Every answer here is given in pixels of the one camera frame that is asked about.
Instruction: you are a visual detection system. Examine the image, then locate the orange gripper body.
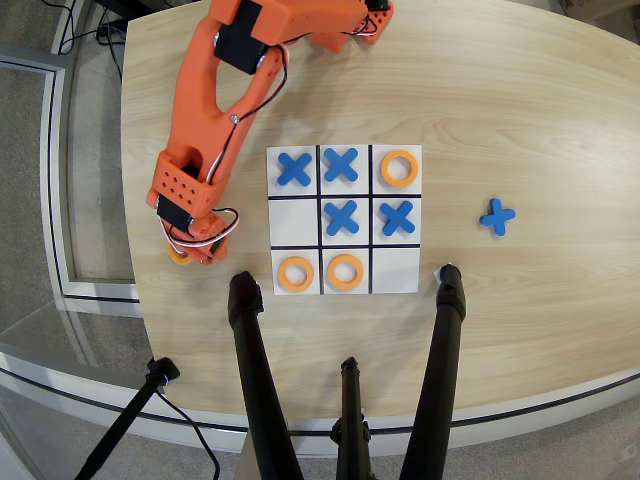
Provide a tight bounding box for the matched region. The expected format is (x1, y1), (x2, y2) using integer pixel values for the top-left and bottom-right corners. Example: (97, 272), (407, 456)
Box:
(164, 209), (231, 266)

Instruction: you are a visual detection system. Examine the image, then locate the orange foam ring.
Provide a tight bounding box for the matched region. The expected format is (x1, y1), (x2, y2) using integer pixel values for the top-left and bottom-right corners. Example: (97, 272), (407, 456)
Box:
(277, 255), (316, 293)
(380, 149), (420, 189)
(166, 243), (195, 266)
(326, 253), (366, 291)

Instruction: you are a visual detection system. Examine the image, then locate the white tic-tac-toe board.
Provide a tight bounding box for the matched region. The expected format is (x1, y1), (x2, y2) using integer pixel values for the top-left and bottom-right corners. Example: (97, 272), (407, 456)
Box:
(265, 144), (424, 296)

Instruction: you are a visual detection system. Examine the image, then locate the black floor power cable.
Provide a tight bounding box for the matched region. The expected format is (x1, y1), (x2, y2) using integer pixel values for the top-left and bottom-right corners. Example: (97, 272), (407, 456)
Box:
(49, 0), (126, 81)

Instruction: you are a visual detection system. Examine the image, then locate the white gripper servo cable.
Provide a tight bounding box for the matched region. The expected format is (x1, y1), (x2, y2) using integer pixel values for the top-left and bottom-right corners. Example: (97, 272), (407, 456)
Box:
(162, 207), (241, 251)

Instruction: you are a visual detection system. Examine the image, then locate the black light stand pole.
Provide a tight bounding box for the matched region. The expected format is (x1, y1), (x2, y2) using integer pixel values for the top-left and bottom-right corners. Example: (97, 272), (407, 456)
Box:
(73, 356), (181, 480)

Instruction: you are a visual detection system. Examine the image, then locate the black stand cable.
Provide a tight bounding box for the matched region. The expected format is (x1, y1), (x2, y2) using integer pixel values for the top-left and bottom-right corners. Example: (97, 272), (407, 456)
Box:
(154, 389), (221, 480)

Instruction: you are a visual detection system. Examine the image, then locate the blue foam cross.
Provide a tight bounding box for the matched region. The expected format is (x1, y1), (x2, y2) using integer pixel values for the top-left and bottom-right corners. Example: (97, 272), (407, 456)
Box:
(378, 200), (417, 237)
(276, 151), (314, 189)
(322, 147), (361, 184)
(479, 197), (517, 238)
(323, 199), (360, 236)

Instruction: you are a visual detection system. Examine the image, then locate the thin black tripod leg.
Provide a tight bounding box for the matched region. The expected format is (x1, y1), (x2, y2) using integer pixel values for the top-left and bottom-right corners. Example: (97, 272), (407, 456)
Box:
(329, 356), (374, 480)

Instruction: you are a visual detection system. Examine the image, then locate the white metal floor frame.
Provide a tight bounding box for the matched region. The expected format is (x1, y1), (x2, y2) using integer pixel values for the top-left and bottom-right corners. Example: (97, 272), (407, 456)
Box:
(0, 54), (142, 306)

